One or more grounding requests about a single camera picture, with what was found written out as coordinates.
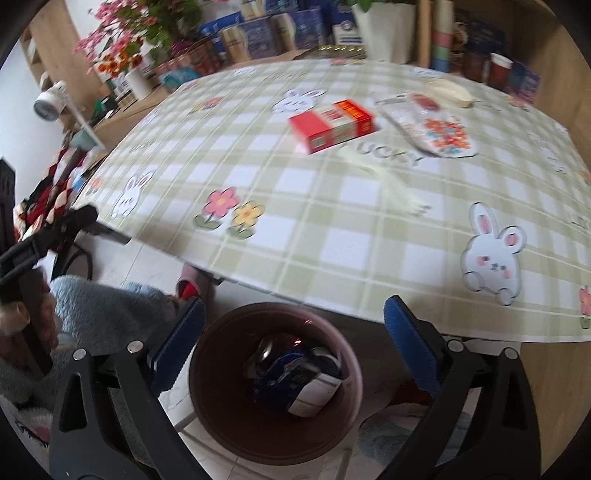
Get brown translucent cup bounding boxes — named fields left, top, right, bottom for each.
left=463, top=46, right=490, bottom=84

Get white faceted flower pot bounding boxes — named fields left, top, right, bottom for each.
left=351, top=2, right=419, bottom=65

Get brown round waste bin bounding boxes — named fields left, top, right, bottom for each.
left=188, top=302, right=363, bottom=468

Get person's left hand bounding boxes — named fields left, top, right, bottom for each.
left=0, top=281, right=62, bottom=370

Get red cup with white rim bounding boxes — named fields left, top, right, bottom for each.
left=489, top=52, right=514, bottom=90

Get black cable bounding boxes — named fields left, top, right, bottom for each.
left=53, top=242, right=95, bottom=280

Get row of small brown bottles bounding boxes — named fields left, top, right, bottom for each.
left=111, top=78, right=137, bottom=104

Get white standing fan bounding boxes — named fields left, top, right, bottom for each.
left=33, top=80, right=109, bottom=151

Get wooden shelf unit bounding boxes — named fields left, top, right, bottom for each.
left=416, top=0, right=591, bottom=139

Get orange artificial flowers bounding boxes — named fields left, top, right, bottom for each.
left=97, top=53, right=144, bottom=77

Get dark blue cartoon gift box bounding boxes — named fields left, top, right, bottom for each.
left=455, top=11, right=506, bottom=56

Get gold green leaf tray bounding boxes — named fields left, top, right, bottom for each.
left=295, top=45, right=368, bottom=61

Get small purple blue box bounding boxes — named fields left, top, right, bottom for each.
left=510, top=60, right=541, bottom=100

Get blue cardboard box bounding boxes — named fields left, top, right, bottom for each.
left=252, top=348, right=345, bottom=418

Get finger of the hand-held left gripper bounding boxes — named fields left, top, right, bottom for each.
left=0, top=205, right=99, bottom=278

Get wooden bookshelf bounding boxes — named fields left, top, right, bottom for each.
left=21, top=0, right=102, bottom=93

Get cream plastic fork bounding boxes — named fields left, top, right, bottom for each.
left=339, top=150, right=428, bottom=215

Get red argyle blanket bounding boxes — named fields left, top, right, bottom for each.
left=14, top=148, right=93, bottom=232

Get corrugated planter with teal print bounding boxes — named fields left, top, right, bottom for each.
left=157, top=44, right=222, bottom=90

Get cream round plastic lid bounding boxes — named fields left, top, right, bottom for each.
left=427, top=78, right=475, bottom=108

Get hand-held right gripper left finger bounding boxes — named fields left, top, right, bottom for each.
left=48, top=298, right=208, bottom=480

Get stack of pastel cups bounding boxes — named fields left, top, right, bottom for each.
left=429, top=0, right=455, bottom=73

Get red cardboard box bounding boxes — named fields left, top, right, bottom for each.
left=288, top=99, right=376, bottom=155

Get white blue carton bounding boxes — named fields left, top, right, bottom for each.
left=332, top=4, right=365, bottom=47

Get pink blossom artificial plant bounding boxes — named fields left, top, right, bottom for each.
left=76, top=0, right=204, bottom=75

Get blue white flat box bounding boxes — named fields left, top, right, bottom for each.
left=198, top=11, right=245, bottom=38

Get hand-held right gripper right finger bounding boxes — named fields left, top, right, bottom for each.
left=379, top=295, right=541, bottom=480

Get white vase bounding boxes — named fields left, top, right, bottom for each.
left=124, top=67, right=151, bottom=99

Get flower-print foil lid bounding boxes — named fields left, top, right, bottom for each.
left=376, top=92, right=478, bottom=158

